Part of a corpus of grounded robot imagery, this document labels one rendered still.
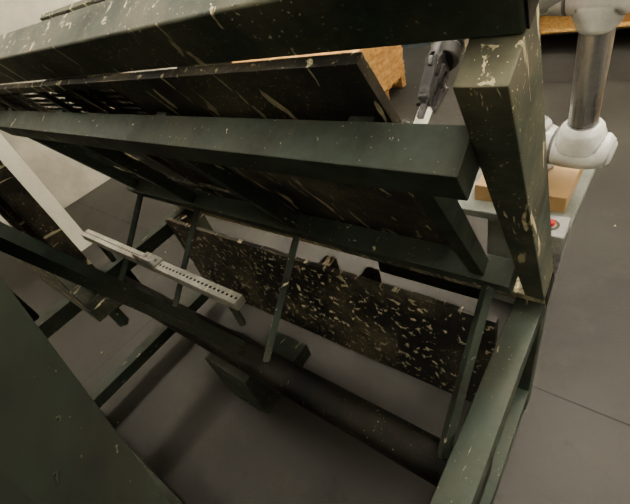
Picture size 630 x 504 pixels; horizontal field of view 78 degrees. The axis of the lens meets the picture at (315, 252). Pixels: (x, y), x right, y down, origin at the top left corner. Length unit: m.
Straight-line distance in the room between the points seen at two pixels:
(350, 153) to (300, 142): 0.11
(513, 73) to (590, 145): 1.42
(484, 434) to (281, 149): 0.96
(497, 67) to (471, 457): 1.02
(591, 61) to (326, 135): 1.20
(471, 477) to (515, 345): 0.44
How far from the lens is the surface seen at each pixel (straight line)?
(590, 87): 1.77
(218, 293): 1.53
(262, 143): 0.77
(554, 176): 2.10
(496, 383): 1.37
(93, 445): 0.19
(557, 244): 1.63
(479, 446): 1.28
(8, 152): 4.54
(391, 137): 0.62
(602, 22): 1.63
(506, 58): 0.50
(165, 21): 0.77
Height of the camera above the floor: 1.98
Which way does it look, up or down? 39 degrees down
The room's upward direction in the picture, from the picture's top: 20 degrees counter-clockwise
